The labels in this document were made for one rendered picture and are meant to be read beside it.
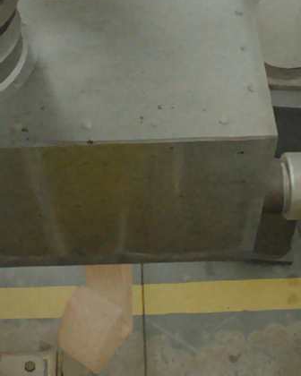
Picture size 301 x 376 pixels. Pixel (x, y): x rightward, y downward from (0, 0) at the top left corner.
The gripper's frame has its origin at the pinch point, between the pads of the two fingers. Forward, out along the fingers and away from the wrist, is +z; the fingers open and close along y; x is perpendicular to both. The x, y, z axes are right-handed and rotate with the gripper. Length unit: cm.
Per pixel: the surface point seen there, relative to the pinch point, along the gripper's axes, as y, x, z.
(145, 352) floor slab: 18, -110, -1
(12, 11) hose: -19, 49, 5
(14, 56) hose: -19.2, 45.4, 5.0
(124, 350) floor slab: 18, -110, 6
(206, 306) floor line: 31, -111, -19
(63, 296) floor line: 36, -111, 23
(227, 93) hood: -21.8, 44.1, -7.8
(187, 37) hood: -16.7, 44.0, -5.7
